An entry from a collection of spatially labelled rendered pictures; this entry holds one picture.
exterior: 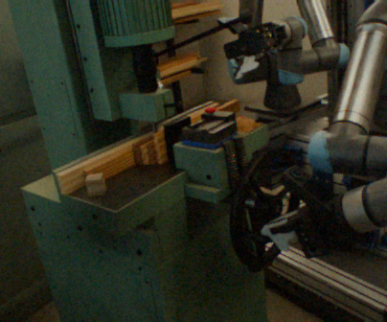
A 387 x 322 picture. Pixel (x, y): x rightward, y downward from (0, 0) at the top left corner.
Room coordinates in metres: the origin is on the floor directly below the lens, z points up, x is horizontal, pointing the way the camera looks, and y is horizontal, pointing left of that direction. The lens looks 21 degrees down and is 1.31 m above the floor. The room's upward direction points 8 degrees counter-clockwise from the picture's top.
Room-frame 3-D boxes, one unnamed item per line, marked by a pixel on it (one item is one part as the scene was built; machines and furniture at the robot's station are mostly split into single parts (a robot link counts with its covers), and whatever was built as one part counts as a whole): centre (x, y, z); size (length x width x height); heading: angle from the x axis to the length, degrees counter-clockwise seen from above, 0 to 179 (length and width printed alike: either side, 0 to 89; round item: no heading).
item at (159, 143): (1.13, 0.02, 0.94); 0.21 x 0.01 x 0.08; 137
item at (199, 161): (1.02, -0.05, 0.92); 0.15 x 0.13 x 0.09; 137
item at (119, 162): (1.20, 0.04, 0.92); 0.62 x 0.02 x 0.04; 137
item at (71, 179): (1.16, 0.11, 0.93); 0.60 x 0.02 x 0.05; 137
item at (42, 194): (1.23, 0.18, 0.76); 0.57 x 0.45 x 0.09; 47
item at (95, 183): (0.93, 0.23, 0.92); 0.04 x 0.03 x 0.04; 90
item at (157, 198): (1.07, 0.01, 0.87); 0.61 x 0.30 x 0.06; 137
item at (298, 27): (1.33, -0.33, 1.15); 0.11 x 0.08 x 0.09; 137
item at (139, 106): (1.16, 0.11, 1.02); 0.14 x 0.07 x 0.09; 47
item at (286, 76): (1.34, -0.34, 1.05); 0.11 x 0.08 x 0.11; 100
